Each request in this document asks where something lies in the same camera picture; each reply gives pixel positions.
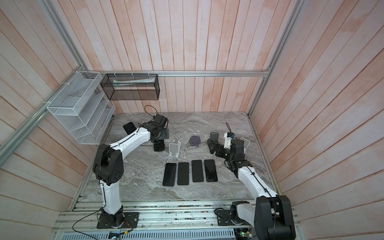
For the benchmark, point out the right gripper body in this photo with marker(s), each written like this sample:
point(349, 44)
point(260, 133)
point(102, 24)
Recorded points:
point(222, 152)

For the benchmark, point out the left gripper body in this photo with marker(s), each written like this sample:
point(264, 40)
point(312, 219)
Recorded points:
point(163, 134)

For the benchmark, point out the green edged phone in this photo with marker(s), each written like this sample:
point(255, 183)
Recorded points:
point(159, 145)

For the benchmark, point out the purple edged phone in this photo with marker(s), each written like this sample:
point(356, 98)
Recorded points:
point(210, 171)

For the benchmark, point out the blue edged phone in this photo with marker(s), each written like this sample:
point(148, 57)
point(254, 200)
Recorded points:
point(169, 175)

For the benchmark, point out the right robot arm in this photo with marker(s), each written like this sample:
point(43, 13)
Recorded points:
point(272, 216)

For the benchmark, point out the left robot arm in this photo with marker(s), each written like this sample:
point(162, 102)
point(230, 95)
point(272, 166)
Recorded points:
point(109, 169)

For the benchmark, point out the dark round phone stand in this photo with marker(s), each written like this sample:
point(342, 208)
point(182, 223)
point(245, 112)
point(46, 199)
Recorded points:
point(213, 139)

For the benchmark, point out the white stand middle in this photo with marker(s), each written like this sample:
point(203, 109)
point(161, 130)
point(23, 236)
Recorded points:
point(174, 149)

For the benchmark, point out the dark stand under blue phone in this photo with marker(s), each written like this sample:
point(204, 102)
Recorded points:
point(195, 141)

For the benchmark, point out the white folding phone stand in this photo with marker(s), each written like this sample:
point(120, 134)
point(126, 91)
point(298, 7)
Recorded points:
point(246, 143)

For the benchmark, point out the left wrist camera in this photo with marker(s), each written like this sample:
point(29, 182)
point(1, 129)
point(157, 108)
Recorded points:
point(160, 121)

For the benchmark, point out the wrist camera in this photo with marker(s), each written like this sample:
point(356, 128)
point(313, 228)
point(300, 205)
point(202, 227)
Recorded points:
point(160, 121)
point(229, 136)

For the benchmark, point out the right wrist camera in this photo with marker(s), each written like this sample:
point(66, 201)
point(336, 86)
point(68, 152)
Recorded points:
point(229, 136)

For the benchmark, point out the black wire mesh basket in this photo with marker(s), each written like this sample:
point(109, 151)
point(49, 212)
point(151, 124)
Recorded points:
point(127, 87)

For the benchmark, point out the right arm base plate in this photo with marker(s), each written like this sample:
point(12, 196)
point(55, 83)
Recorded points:
point(224, 217)

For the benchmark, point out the white wire mesh shelf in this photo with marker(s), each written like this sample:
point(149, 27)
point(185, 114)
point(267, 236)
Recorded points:
point(81, 109)

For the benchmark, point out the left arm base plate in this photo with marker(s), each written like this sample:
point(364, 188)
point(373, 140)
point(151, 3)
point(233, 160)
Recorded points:
point(130, 220)

